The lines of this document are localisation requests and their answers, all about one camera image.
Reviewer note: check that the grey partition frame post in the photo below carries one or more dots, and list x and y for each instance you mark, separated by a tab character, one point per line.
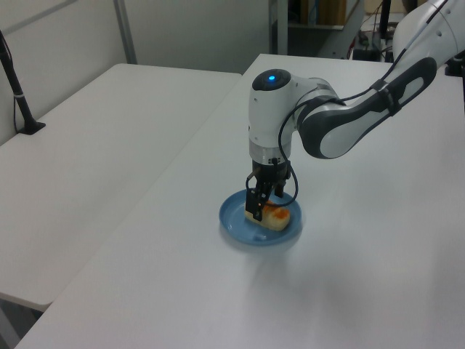
125	31

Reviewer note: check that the blue round plate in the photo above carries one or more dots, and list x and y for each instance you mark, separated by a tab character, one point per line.
236	218

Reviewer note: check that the black upright pole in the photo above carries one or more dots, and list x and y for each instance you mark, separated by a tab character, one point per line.
385	16

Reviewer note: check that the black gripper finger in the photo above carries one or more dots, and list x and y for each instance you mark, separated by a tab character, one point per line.
279	189
255	203

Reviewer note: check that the black electronics box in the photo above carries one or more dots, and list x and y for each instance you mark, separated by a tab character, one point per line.
366	54

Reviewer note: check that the black table clamp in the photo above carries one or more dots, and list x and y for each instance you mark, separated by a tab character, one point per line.
455	67

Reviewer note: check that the white side table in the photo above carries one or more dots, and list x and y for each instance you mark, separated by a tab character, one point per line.
91	163

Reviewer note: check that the wooden cabinet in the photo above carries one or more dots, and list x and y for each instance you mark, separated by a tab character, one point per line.
321	11

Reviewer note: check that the bread with orange topping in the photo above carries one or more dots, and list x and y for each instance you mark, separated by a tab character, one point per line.
277	218

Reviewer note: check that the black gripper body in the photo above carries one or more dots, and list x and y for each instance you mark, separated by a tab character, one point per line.
269	172

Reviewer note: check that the black camera stand pole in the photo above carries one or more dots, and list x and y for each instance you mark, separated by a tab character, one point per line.
14	87

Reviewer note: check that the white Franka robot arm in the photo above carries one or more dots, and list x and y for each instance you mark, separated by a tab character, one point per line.
269	116

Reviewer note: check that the grey metal shelf post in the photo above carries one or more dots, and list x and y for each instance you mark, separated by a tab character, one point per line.
279	25

